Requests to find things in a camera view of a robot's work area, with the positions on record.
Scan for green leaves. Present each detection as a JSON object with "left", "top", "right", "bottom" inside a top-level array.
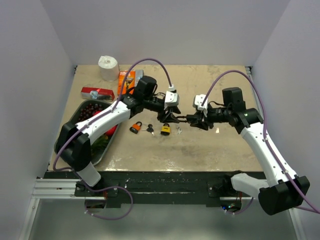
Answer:
[{"left": 91, "top": 134, "right": 109, "bottom": 155}]

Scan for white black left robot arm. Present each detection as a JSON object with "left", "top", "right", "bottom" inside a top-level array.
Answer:
[{"left": 54, "top": 76, "right": 180, "bottom": 196}]

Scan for red toothpaste box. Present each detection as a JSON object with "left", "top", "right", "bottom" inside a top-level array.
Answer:
[{"left": 80, "top": 87, "right": 115, "bottom": 101}]

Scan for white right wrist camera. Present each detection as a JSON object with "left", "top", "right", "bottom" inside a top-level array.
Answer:
[{"left": 192, "top": 94, "right": 208, "bottom": 117}]

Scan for orange padlock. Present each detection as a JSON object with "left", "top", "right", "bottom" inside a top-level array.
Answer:
[{"left": 129, "top": 121, "right": 143, "bottom": 134}]

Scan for orange razor box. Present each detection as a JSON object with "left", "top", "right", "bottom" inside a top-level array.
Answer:
[{"left": 117, "top": 70, "right": 136, "bottom": 95}]

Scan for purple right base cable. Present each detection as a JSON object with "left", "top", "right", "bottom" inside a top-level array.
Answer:
[{"left": 224, "top": 196, "right": 255, "bottom": 216}]

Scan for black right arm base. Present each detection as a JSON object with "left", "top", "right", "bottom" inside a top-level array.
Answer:
[{"left": 207, "top": 170, "right": 243, "bottom": 213}]

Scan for black head key set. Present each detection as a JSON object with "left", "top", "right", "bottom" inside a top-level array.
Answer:
[{"left": 142, "top": 123, "right": 155, "bottom": 137}]

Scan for white toilet paper roll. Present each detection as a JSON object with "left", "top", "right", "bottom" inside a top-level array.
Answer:
[{"left": 98, "top": 55, "right": 120, "bottom": 82}]

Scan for dark red grape bunch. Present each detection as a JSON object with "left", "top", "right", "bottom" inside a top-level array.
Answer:
[{"left": 76, "top": 103, "right": 104, "bottom": 122}]

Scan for red apple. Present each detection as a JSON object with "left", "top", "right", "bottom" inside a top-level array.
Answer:
[{"left": 105, "top": 125, "right": 118, "bottom": 136}]

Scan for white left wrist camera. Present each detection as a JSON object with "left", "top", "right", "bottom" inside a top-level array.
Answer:
[{"left": 164, "top": 85, "right": 180, "bottom": 110}]

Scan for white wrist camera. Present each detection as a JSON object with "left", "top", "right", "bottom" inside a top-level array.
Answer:
[
  {"left": 164, "top": 85, "right": 180, "bottom": 110},
  {"left": 192, "top": 94, "right": 208, "bottom": 117}
]

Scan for yellow padlock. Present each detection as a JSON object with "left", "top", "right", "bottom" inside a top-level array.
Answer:
[{"left": 160, "top": 123, "right": 171, "bottom": 136}]

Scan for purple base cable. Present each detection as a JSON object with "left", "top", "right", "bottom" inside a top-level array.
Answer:
[
  {"left": 224, "top": 196, "right": 255, "bottom": 216},
  {"left": 74, "top": 183, "right": 134, "bottom": 220}
]

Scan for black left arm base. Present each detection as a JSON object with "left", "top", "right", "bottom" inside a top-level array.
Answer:
[{"left": 75, "top": 171, "right": 133, "bottom": 211}]

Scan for black padlock with keys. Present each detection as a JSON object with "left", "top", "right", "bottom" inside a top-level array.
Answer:
[{"left": 176, "top": 116, "right": 191, "bottom": 123}]

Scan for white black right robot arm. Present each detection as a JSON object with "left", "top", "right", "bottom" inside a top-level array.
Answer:
[{"left": 186, "top": 87, "right": 310, "bottom": 216}]

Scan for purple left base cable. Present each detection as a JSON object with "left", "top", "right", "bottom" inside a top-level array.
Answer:
[{"left": 74, "top": 183, "right": 134, "bottom": 220}]

